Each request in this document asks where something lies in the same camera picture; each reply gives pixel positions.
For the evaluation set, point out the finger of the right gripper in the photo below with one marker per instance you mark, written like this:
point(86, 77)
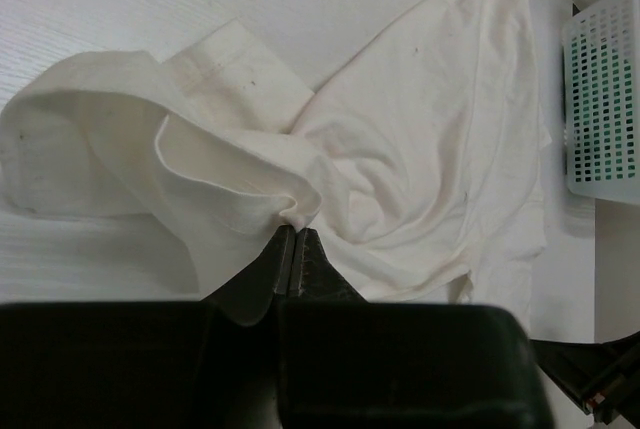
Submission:
point(602, 379)

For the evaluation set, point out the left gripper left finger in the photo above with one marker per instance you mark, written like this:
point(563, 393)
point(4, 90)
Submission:
point(245, 300)

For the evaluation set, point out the white plastic basket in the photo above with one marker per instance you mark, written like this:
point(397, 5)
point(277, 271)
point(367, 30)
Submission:
point(604, 18)

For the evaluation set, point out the white t shirt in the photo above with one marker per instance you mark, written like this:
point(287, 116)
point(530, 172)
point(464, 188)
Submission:
point(418, 164)

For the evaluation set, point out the green t shirt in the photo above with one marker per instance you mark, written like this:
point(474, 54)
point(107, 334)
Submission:
point(601, 113)

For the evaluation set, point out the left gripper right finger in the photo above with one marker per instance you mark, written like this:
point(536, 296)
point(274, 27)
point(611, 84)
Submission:
point(314, 276)

